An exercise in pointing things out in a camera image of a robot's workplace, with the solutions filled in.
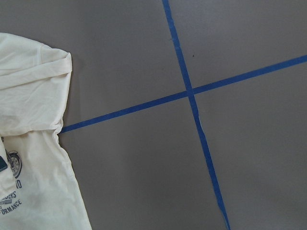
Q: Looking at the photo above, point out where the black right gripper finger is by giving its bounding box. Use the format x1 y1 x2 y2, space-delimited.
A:
0 157 8 172

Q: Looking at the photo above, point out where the yellow long sleeve shirt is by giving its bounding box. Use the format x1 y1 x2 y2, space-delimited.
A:
0 33 91 230

